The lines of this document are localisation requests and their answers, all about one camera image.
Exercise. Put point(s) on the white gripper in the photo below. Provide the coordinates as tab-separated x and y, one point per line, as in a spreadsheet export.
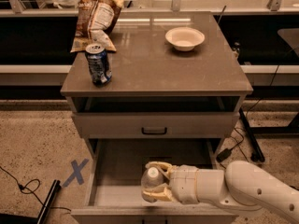
184	181

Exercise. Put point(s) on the clear plastic water bottle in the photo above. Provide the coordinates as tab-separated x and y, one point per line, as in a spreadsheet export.
152	181

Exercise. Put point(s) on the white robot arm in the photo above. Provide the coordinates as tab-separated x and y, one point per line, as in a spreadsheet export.
242	188

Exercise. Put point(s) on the open grey middle drawer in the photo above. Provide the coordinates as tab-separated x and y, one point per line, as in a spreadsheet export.
114	189

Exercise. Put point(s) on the closed grey top drawer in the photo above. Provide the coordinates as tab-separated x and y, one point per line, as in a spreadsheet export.
179	125

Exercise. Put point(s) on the grey drawer cabinet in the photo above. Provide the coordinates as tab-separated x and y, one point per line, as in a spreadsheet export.
150	76

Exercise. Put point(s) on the black power adapter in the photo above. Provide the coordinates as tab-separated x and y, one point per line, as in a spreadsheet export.
223	155

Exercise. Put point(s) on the blue tape cross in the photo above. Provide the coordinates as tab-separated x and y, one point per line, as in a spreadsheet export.
76	173

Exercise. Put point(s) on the black stand leg right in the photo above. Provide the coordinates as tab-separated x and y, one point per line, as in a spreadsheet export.
257	154

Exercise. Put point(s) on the black stand leg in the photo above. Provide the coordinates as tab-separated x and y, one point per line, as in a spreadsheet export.
257	154
46	206

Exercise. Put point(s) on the black stand leg left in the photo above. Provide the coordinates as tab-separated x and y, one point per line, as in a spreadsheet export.
46	206

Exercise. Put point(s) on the white paper bowl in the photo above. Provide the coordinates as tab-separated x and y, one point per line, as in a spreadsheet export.
184	38

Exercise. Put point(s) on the blue soda can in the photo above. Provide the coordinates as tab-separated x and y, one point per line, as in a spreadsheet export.
98	63

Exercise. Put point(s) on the thin black antenna rod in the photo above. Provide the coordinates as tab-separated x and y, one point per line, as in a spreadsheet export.
221	14

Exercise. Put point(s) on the chip bag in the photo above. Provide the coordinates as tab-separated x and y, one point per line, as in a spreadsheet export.
96	20

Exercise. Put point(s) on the black drawer handle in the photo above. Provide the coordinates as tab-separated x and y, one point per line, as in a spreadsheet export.
154	130

